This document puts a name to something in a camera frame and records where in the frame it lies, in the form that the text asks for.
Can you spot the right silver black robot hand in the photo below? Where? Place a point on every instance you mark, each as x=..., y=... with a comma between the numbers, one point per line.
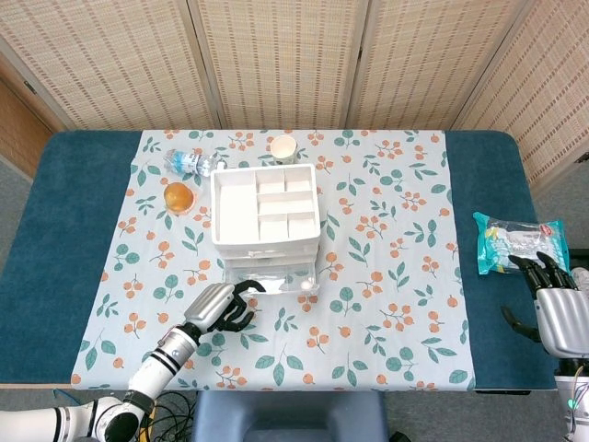
x=563, y=322

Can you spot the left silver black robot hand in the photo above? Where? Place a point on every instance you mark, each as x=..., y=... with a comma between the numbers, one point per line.
x=211, y=306

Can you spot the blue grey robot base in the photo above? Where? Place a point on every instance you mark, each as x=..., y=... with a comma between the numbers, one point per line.
x=294, y=416

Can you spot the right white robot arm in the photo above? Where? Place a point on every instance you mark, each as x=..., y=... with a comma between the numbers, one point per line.
x=575, y=405

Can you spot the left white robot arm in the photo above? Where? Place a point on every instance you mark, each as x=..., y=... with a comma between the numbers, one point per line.
x=156, y=364

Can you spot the white drawer organizer box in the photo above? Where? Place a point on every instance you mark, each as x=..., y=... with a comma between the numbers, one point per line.
x=237, y=212

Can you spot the teal snack bag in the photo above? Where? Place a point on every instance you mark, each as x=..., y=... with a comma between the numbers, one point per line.
x=511, y=244

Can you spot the small white round object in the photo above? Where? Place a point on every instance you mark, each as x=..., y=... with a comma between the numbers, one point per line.
x=306, y=286

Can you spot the clear plastic water bottle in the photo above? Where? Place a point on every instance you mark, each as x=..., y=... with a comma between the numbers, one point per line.
x=188, y=162

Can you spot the fruit and leaf print tablecloth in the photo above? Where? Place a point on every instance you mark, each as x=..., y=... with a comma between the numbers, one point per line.
x=368, y=322

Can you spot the teal table cover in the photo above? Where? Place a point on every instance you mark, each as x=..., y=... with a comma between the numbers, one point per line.
x=60, y=253

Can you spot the paper cup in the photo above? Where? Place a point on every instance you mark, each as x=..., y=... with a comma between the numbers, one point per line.
x=282, y=148

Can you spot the woven folding screen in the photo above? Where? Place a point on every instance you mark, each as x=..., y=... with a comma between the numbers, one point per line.
x=285, y=60

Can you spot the wooden door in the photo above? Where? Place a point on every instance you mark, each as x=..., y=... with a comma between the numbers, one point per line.
x=18, y=129

